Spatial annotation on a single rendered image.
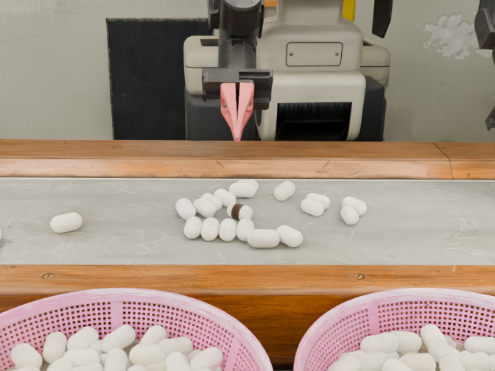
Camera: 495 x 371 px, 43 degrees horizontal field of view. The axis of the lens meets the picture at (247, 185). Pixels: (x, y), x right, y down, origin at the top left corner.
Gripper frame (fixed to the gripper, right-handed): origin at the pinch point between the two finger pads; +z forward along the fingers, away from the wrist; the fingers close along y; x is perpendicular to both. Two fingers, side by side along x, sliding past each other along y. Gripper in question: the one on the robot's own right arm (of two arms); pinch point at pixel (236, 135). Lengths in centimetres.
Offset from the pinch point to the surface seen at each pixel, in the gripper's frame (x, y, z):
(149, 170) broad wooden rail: 7.3, -12.9, 1.7
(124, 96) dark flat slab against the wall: 150, -46, -112
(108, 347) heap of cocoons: -19.0, -11.5, 33.8
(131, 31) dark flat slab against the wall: 131, -42, -132
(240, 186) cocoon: 1.2, 0.5, 7.4
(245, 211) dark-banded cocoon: -4.0, 1.0, 13.6
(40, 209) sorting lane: 0.1, -25.6, 11.6
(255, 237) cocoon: -8.6, 1.9, 19.0
